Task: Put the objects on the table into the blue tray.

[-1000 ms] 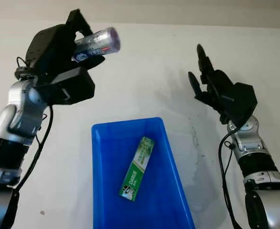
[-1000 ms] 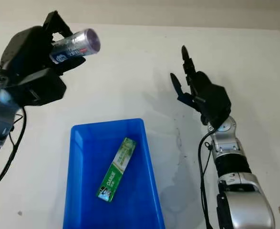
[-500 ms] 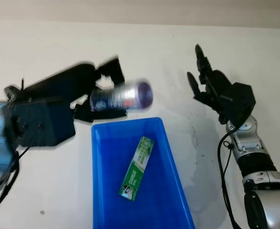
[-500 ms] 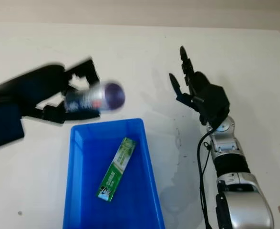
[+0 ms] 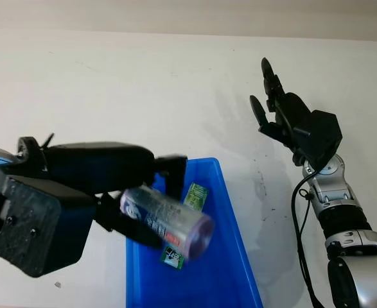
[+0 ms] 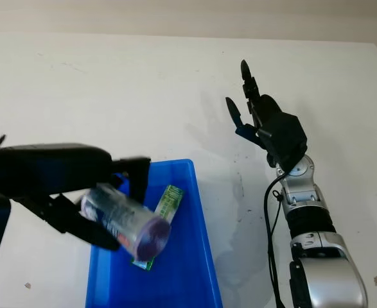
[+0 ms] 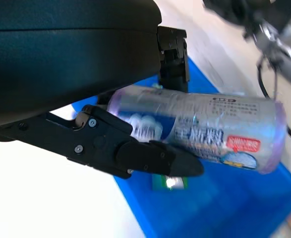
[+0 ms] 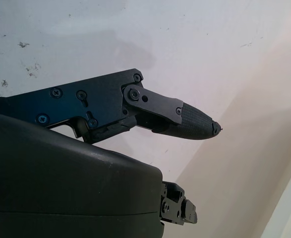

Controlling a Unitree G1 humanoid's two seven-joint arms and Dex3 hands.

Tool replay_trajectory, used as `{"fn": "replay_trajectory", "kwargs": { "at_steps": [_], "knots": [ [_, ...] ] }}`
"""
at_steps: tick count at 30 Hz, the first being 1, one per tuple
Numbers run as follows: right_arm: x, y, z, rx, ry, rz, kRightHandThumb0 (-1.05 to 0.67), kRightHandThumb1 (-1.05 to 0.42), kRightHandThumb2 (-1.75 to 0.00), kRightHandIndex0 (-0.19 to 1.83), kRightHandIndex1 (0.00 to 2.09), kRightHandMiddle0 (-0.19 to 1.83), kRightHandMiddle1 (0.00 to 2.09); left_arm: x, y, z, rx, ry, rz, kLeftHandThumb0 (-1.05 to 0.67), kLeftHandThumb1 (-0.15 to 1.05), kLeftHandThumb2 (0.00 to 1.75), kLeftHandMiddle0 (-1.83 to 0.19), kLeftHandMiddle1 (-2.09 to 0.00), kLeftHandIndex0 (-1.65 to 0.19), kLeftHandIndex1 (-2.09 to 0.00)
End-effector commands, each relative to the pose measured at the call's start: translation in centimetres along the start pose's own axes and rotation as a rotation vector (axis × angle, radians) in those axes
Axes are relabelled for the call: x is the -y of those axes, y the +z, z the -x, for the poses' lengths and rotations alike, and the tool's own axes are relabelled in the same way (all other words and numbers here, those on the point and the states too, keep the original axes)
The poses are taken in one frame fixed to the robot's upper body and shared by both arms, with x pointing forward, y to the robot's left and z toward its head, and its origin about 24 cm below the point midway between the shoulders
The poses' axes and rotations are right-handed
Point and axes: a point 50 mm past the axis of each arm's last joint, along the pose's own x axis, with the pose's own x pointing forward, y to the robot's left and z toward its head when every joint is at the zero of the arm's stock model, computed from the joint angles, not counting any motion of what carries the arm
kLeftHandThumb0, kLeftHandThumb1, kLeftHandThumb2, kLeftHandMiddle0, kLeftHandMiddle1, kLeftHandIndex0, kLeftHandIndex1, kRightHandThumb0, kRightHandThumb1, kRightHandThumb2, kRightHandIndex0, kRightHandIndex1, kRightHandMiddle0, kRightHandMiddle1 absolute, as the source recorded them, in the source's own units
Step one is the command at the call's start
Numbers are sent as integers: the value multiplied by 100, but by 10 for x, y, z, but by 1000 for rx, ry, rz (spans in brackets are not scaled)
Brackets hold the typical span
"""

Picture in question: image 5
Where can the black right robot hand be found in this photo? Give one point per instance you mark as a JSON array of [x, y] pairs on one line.
[[291, 109]]

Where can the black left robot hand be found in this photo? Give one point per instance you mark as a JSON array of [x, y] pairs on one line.
[[95, 163]]

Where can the silver roll with blue label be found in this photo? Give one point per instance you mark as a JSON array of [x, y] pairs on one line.
[[165, 215]]

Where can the green toothpaste box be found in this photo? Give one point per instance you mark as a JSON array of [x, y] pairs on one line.
[[196, 195]]

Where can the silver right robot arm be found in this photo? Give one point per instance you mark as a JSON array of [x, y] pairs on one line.
[[352, 244]]

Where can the blue plastic tray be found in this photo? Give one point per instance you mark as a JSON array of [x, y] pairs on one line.
[[233, 272]]

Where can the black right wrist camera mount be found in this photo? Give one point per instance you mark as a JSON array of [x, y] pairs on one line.
[[320, 134]]

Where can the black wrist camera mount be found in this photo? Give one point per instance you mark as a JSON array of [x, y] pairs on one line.
[[320, 134], [37, 224]]

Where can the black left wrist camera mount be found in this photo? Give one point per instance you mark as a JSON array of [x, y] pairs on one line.
[[37, 224]]

